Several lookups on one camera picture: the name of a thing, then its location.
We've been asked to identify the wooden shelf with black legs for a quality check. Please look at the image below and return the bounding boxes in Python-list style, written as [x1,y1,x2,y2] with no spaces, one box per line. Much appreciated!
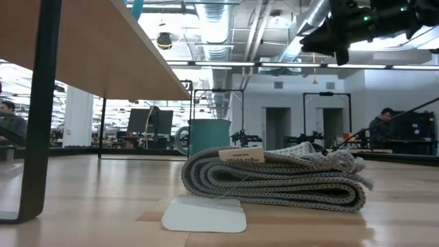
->
[0,0,193,224]

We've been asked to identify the silver ventilation duct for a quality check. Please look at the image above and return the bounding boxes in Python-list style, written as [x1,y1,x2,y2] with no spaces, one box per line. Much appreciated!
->
[277,0,332,63]
[194,0,235,121]

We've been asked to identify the grey folded knit towel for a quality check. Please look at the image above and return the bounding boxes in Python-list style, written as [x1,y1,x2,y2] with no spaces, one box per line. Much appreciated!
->
[180,141,375,214]

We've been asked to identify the black monitor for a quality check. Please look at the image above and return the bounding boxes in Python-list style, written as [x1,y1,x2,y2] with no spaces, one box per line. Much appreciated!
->
[152,109,174,136]
[126,105,154,134]

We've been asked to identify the black ceiling dome fixture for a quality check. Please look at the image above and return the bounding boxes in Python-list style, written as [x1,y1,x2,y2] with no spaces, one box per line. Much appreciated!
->
[156,31,174,51]

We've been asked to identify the linear ceiling light strip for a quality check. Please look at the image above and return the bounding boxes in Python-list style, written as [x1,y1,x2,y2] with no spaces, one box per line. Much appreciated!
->
[166,60,439,71]

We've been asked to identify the black metal station frame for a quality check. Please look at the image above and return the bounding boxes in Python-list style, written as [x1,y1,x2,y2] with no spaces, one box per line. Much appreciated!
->
[302,91,353,138]
[192,88,246,149]

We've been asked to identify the blue mug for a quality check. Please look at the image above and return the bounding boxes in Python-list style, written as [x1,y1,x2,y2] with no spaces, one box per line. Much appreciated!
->
[122,0,145,21]

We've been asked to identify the person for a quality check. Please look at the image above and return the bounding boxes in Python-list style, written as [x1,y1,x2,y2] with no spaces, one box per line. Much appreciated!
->
[0,100,28,147]
[368,107,396,148]

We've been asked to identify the yellow hanging pendant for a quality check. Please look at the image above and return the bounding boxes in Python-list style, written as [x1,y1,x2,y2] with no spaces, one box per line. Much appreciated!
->
[311,54,319,85]

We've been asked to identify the white square pillar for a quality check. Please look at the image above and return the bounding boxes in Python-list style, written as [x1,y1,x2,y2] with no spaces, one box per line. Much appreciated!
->
[62,89,95,148]

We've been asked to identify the teal mug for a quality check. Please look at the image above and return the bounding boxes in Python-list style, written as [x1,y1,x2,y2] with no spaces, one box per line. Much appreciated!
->
[174,118,232,157]

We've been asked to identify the white card hang tag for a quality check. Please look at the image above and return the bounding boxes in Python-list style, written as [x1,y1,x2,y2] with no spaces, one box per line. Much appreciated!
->
[161,193,248,234]

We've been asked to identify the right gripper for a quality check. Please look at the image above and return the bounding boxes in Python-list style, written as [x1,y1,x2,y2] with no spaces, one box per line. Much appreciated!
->
[299,7,379,67]

